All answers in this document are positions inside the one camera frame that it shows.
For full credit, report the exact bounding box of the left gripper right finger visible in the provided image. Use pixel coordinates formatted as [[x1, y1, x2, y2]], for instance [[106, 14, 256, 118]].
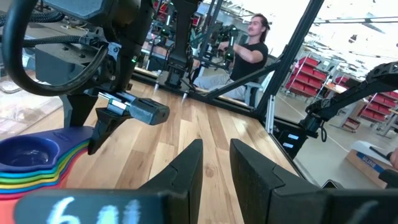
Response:
[[229, 139, 327, 224]]

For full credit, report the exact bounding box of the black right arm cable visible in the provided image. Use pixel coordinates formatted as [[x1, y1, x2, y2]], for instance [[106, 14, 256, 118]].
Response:
[[2, 0, 110, 97]]

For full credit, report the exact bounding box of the purple measuring cup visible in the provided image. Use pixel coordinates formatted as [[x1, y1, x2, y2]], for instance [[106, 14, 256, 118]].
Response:
[[0, 126, 94, 174]]

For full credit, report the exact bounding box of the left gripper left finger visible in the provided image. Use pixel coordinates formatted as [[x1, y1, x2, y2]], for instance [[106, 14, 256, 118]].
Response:
[[138, 139, 204, 224]]

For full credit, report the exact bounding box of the brown cardboard box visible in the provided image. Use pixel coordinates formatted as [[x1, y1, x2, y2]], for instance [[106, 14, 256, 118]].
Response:
[[344, 148, 393, 190]]

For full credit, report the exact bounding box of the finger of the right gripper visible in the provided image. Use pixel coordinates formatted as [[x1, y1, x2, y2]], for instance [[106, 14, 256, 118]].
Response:
[[63, 93, 99, 128], [87, 106, 132, 156]]

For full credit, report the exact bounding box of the red measuring cup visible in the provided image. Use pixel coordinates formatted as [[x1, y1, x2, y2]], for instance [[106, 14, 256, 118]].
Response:
[[0, 148, 89, 200]]

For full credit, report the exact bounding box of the red bin shelf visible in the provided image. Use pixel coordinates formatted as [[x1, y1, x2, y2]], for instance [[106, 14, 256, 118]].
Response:
[[285, 56, 328, 98], [357, 90, 398, 123]]

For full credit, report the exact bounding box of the clear plastic basket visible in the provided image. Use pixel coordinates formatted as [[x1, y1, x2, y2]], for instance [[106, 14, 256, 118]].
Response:
[[0, 71, 65, 139]]

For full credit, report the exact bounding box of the person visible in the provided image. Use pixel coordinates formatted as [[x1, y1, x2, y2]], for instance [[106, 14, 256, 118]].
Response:
[[192, 12, 271, 102]]

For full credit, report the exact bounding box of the person's hand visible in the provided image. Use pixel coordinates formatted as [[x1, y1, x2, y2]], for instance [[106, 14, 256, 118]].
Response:
[[388, 147, 398, 170]]

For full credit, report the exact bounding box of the black braided cable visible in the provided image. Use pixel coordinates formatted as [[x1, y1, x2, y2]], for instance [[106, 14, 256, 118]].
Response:
[[23, 34, 94, 48], [0, 11, 65, 24]]

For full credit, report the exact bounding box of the grey chair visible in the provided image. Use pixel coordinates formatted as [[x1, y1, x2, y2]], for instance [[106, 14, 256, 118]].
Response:
[[244, 81, 265, 107]]

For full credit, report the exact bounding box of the black cable carrier arm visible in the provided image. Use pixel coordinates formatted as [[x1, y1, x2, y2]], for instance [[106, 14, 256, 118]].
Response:
[[300, 61, 398, 142]]

